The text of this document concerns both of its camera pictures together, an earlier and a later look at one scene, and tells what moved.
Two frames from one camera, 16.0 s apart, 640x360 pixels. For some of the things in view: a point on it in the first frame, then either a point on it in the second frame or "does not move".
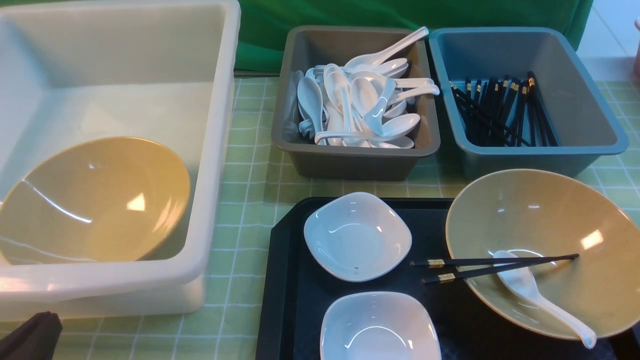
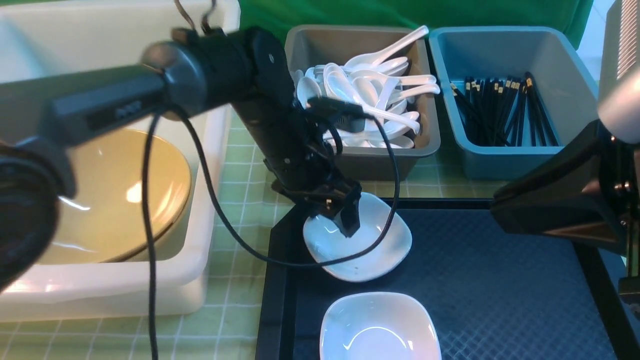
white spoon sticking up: (407, 39) does not move
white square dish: (380, 325) does not move
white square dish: (358, 236) does not move
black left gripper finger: (35, 339) to (298, 164)
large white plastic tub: (164, 71) does not move
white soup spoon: (520, 283) to (340, 86)
